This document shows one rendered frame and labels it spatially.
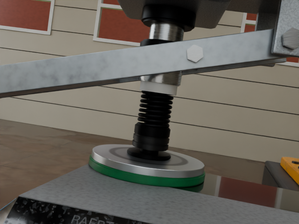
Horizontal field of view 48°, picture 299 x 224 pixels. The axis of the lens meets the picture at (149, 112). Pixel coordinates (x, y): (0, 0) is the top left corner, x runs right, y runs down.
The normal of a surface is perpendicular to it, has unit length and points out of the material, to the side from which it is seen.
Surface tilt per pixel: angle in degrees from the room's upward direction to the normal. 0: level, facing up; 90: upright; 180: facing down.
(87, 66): 90
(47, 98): 90
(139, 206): 0
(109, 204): 0
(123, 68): 90
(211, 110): 90
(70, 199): 0
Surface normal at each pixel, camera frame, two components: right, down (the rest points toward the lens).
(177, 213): 0.14, -0.99
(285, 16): -0.07, 0.04
